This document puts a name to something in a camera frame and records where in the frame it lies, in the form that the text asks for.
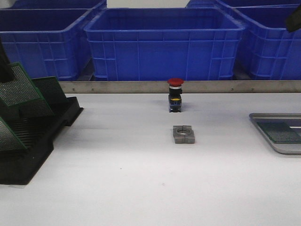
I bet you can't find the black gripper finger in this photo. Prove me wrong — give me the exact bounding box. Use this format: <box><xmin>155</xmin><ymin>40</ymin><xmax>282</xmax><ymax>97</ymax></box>
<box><xmin>285</xmin><ymin>6</ymin><xmax>301</xmax><ymax>32</ymax></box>
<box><xmin>0</xmin><ymin>41</ymin><xmax>15</xmax><ymax>83</ymax></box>

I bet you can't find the green board third row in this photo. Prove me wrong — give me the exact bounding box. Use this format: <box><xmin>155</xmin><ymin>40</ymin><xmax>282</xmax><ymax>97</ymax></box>
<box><xmin>0</xmin><ymin>62</ymin><xmax>45</xmax><ymax>107</ymax></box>

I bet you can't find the green board second row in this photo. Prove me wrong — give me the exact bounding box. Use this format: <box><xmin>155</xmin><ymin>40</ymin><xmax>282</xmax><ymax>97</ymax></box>
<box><xmin>19</xmin><ymin>98</ymin><xmax>55</xmax><ymax>118</ymax></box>

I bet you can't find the green board rearmost right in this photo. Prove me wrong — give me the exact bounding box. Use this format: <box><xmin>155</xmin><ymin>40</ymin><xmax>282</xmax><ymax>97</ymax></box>
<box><xmin>32</xmin><ymin>76</ymin><xmax>68</xmax><ymax>105</ymax></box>

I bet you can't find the black slotted board rack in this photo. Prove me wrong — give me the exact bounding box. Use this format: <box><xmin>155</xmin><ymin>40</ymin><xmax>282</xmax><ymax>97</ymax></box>
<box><xmin>0</xmin><ymin>97</ymin><xmax>83</xmax><ymax>185</ymax></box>

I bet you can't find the green board front left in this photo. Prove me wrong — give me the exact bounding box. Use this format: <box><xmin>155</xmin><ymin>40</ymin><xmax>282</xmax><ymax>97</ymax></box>
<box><xmin>0</xmin><ymin>118</ymin><xmax>27</xmax><ymax>152</ymax></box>

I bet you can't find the silver metal tray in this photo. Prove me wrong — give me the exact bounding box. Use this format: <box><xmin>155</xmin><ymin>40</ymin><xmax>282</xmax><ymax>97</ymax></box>
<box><xmin>249</xmin><ymin>113</ymin><xmax>301</xmax><ymax>155</ymax></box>

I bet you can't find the blue right front crate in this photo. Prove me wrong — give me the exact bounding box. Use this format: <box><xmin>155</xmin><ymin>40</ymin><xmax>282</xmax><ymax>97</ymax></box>
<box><xmin>231</xmin><ymin>7</ymin><xmax>301</xmax><ymax>80</ymax></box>

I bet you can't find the blue left front crate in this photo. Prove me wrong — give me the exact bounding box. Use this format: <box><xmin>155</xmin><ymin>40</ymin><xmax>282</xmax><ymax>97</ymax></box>
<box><xmin>0</xmin><ymin>8</ymin><xmax>93</xmax><ymax>81</ymax></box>

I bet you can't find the blue right rear crate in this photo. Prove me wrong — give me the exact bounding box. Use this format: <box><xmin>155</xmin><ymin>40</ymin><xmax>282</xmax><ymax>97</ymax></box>
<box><xmin>186</xmin><ymin>0</ymin><xmax>301</xmax><ymax>8</ymax></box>

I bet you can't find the blue centre plastic crate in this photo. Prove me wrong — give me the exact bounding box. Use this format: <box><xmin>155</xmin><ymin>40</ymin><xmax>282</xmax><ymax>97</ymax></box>
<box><xmin>85</xmin><ymin>8</ymin><xmax>244</xmax><ymax>81</ymax></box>

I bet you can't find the red emergency stop button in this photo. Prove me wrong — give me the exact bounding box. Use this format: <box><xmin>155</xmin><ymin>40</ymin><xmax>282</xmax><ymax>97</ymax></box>
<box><xmin>167</xmin><ymin>78</ymin><xmax>184</xmax><ymax>113</ymax></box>

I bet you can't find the grey metal clamp block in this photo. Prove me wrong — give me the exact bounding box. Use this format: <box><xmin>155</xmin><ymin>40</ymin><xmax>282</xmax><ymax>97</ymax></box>
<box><xmin>173</xmin><ymin>125</ymin><xmax>195</xmax><ymax>144</ymax></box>

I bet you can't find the steel table edge rail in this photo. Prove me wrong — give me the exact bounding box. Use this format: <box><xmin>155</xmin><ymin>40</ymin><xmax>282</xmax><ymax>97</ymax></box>
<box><xmin>59</xmin><ymin>80</ymin><xmax>301</xmax><ymax>94</ymax></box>

